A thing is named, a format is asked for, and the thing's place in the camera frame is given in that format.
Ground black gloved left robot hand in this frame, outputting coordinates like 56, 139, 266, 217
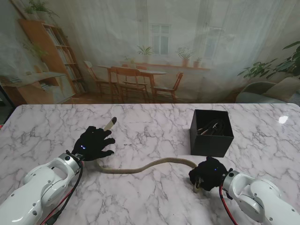
71, 126, 116, 162

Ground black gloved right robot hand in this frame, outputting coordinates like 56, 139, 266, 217
188, 156, 233, 192

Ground dark brown woven belt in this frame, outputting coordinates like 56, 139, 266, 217
196, 119, 230, 136

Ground beige woven belt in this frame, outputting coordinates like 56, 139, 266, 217
95, 116, 203, 194

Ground black belt storage box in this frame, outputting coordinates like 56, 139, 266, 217
189, 109, 234, 158

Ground printed room backdrop cloth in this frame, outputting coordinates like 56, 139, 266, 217
0, 0, 300, 105

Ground right arm red black cables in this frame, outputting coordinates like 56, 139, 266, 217
219, 182, 240, 225

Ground arm red black cables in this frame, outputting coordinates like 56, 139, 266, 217
39, 161, 85, 225
219, 182, 240, 225

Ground left arm red black cables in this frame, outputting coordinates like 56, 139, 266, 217
39, 161, 85, 225

